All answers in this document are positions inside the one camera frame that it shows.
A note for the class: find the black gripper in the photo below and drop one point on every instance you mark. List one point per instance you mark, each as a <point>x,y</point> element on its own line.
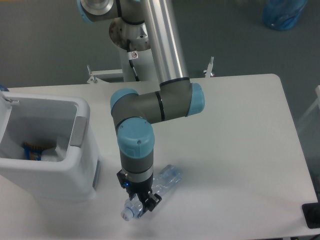
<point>143,189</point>

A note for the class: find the clear plastic water bottle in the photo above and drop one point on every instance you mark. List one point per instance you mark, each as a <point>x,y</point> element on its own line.
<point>163,182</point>

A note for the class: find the white paper wrapper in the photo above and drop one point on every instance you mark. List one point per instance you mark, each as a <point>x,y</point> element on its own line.
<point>56,153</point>

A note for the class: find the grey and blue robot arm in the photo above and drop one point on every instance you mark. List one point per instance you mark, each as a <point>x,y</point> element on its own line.
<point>133,113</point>

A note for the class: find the white trash can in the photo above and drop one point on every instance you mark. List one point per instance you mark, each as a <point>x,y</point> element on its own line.
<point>38,120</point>

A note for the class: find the orange blue snack wrapper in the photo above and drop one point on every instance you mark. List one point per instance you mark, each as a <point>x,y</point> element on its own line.
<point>33,152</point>

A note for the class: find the black device at table edge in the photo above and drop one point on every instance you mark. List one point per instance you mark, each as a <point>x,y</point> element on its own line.
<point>311,212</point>

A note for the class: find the blue plastic bag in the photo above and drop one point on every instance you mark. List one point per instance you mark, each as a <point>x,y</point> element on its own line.
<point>282,15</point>

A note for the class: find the white base frame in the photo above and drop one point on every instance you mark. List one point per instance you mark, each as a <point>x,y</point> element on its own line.
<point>109,76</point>

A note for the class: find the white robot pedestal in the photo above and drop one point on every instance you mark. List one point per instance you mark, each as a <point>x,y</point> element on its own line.
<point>132,42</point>

